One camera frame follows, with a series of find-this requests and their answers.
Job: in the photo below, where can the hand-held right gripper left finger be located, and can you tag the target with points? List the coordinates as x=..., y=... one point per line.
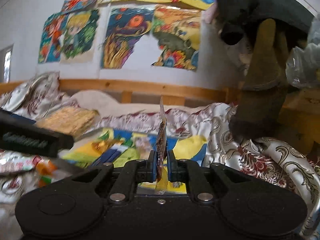
x=153, y=166

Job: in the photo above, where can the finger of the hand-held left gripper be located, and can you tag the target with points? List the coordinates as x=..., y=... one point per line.
x=37, y=130
x=21, y=118

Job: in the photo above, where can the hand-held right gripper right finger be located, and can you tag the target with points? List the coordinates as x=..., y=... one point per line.
x=170, y=166

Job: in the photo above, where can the white floral snack packet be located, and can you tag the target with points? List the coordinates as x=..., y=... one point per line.
x=17, y=161

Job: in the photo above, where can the yellow snack packet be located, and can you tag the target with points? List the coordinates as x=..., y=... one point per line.
x=162, y=140

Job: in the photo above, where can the clear peanut brittle packet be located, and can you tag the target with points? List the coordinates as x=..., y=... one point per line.
x=67, y=121

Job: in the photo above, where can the clear orange jelly packet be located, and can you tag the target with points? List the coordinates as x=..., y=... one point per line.
x=46, y=173

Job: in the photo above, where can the long blue snack packet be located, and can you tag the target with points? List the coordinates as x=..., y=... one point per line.
x=110, y=156

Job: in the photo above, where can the grey metal tray box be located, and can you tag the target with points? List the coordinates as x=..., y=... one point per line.
x=75, y=167

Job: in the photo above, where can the amber gold candy wrapper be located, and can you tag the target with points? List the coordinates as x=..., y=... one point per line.
x=102, y=145

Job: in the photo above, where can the window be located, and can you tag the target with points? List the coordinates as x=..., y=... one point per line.
x=7, y=65

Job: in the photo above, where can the cream pillow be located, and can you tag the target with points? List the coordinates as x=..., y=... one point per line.
x=100, y=102

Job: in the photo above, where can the floral satin blanket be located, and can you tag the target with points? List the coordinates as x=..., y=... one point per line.
x=262, y=160

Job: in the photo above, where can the mustard brown hanging garment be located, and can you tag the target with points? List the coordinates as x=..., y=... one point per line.
x=265, y=75

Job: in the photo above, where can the knotty wooden bed end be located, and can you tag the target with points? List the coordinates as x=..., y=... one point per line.
x=300, y=110

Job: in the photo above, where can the pink cloth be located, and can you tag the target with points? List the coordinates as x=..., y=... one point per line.
x=208, y=15

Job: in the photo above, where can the clear plastic bag of clothes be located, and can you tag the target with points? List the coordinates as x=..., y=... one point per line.
x=305, y=62

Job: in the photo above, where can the black hanging garment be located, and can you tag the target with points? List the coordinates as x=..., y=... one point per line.
x=250, y=2

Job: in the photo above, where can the wooden bed rail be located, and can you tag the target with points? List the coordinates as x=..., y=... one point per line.
x=150, y=87

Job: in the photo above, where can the red-haired girl wall drawing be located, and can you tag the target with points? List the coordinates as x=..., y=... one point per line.
x=50, y=40

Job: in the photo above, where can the blond child wall drawing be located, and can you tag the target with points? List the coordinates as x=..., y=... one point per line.
x=80, y=35

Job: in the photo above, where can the swirl and seaweed wall drawing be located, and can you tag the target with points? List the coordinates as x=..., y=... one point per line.
x=125, y=35

